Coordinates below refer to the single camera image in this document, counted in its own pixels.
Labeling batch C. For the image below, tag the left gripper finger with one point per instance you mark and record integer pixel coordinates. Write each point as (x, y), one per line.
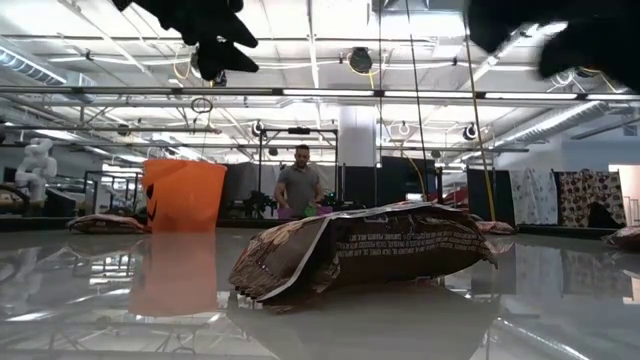
(220, 60)
(225, 32)

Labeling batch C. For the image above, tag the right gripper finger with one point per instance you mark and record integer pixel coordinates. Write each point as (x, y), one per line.
(505, 22)
(600, 52)

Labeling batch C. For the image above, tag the orange halloween bucket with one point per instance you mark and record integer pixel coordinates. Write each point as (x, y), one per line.
(190, 200)

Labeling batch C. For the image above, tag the long ceiling light bar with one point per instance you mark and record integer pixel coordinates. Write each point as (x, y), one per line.
(530, 95)

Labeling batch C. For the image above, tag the dark floral cloth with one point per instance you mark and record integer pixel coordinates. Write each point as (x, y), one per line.
(590, 190)

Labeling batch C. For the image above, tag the person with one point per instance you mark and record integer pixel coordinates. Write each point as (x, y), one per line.
(299, 187)

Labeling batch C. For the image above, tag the white pillar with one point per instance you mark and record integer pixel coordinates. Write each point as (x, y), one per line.
(357, 140)

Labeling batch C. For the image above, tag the white patterned cloth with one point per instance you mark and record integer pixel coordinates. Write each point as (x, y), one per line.
(534, 197)

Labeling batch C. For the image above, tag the black curtain panel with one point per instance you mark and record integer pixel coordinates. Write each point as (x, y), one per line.
(475, 195)

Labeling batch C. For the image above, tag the white humanoid robot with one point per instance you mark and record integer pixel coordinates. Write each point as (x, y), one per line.
(37, 165)

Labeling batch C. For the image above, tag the silver ventilation duct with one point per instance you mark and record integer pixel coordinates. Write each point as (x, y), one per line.
(560, 120)

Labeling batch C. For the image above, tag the black metal frame station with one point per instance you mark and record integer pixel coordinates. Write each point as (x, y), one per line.
(299, 131)

